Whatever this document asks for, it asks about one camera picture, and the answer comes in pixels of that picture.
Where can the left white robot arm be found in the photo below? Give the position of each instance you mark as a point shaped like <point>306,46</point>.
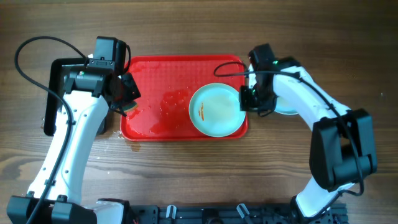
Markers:
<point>55,194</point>

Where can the orange green sponge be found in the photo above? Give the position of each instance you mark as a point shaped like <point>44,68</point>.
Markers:
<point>129,107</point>

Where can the light blue plate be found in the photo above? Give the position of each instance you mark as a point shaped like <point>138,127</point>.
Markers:
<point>214,110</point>
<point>282,106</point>

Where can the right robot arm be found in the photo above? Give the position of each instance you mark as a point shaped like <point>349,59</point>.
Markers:
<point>342,148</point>

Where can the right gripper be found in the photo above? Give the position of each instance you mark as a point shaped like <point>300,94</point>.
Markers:
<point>246,104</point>

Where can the black water tray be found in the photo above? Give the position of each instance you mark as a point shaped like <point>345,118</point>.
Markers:
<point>51,102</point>

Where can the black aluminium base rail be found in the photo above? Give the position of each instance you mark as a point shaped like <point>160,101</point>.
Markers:
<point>262,214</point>

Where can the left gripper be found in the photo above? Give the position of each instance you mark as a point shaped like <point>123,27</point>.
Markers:
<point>125,93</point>

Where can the red plastic tray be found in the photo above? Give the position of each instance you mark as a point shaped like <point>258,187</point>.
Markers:
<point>166,84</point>

